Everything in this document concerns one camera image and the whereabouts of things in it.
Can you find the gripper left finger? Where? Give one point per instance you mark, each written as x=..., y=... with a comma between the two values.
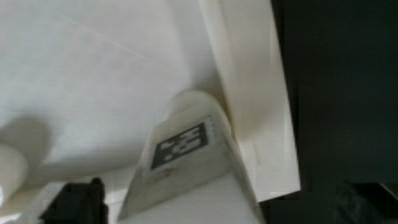
x=78, y=207

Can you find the white square tabletop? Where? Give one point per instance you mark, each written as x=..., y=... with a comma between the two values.
x=100, y=58

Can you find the white table leg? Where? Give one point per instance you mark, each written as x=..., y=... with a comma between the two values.
x=190, y=187

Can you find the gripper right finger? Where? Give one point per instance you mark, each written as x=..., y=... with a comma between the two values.
x=366, y=203

